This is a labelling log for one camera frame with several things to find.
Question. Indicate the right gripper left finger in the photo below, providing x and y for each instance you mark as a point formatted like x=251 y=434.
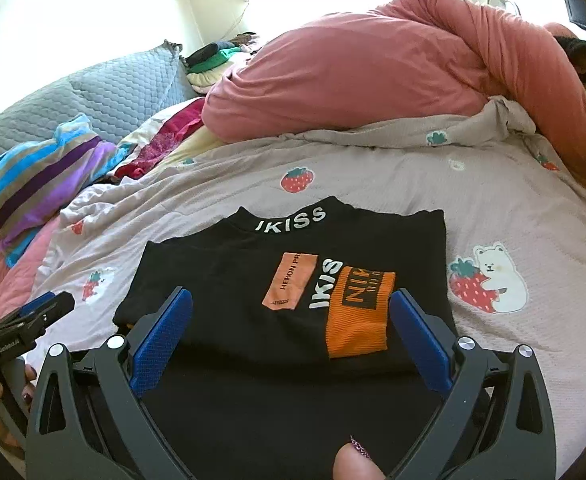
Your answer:
x=88 y=420

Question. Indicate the black orange kids sweater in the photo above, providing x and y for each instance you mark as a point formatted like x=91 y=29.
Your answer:
x=290 y=353

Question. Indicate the red lace garment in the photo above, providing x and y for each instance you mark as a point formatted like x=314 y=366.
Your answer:
x=157 y=137

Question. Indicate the grey strawberry print blanket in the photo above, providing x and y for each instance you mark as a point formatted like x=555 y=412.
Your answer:
x=515 y=224

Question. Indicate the cream yellow sheet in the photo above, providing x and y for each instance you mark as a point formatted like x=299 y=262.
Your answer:
x=200 y=142

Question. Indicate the right hand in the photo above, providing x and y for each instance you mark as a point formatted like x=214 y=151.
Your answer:
x=353 y=462

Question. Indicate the stack of folded clothes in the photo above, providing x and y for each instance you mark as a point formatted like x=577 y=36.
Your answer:
x=206 y=66

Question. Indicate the pink bed sheet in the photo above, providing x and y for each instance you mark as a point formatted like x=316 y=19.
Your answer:
x=19 y=283

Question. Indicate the striped purple blue pillow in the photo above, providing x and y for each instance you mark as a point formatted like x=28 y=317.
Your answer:
x=39 y=178

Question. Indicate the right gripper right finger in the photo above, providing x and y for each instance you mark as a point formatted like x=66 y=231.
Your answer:
x=495 y=419

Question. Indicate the pink quilted duvet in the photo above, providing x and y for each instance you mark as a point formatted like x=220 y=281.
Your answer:
x=408 y=58

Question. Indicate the grey quilted pillow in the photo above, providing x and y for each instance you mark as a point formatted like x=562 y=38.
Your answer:
x=117 y=95

